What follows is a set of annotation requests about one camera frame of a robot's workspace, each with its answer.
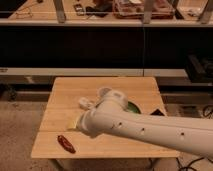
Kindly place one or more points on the red tray on shelf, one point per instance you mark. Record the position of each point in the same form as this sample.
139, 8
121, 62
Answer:
135, 9

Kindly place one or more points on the wooden table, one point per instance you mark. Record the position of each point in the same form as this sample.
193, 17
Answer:
63, 106

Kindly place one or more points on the translucent plastic cup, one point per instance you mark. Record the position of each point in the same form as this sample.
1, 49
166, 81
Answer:
103, 91

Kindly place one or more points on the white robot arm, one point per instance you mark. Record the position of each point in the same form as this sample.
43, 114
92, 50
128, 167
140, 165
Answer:
110, 115

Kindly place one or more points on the green ceramic bowl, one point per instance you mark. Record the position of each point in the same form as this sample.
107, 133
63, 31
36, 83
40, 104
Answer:
133, 108

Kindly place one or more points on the metal shelf rack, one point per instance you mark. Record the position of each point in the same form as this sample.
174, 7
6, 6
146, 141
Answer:
194, 13

